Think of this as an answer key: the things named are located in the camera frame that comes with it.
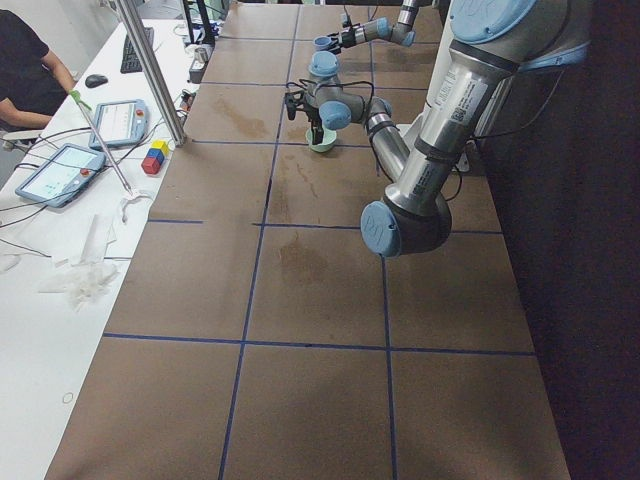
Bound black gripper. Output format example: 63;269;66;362
284;87;323;145
333;27;356;50

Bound blue-grey plastic cup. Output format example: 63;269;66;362
313;36;334;51

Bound light green ceramic bowl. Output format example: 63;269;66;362
305;127;337;153

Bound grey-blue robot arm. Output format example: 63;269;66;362
328;0;449;54
284;1;593;257

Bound steel tumbler cup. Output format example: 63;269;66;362
194;44;213;64

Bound yellow block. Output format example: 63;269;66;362
151;140;169;155

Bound blue block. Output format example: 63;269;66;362
147;146;170;164

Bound red block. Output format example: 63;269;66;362
141;154;164;175

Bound black keyboard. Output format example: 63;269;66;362
120;27;154;74

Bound far blue teach pendant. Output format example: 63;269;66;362
93;99;148;148

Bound blue teach pendant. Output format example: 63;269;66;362
15;143;106;208
93;99;148;148

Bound black computer mouse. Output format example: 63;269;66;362
85;74;109;89

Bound near blue teach pendant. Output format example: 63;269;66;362
15;143;106;208

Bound seated man black shirt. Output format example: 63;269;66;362
1;10;76;132

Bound crumpled white tissues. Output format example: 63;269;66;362
37;262;119;311

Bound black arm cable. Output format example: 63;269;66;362
294;77;569;181

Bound aluminium frame post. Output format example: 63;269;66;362
91;1;191;146

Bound green-handled reacher grabber stick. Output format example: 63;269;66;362
69;90;154;224

